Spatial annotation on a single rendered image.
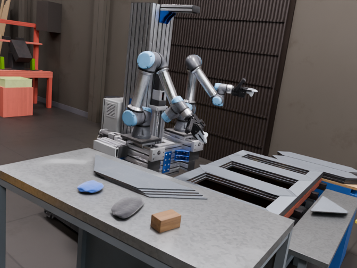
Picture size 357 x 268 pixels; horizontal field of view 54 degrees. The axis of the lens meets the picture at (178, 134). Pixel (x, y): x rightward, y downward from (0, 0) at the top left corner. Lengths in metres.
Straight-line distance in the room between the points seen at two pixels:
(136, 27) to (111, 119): 0.79
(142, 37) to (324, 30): 2.89
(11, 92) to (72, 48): 1.77
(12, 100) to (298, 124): 5.54
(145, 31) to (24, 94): 5.48
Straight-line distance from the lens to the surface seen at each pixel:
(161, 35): 2.91
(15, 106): 7.99
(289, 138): 5.26
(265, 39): 5.36
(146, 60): 2.40
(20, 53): 8.78
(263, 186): 2.54
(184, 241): 1.31
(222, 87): 3.05
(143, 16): 2.88
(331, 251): 2.17
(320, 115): 5.08
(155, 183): 1.72
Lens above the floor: 1.70
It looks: 13 degrees down
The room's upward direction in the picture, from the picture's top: 7 degrees clockwise
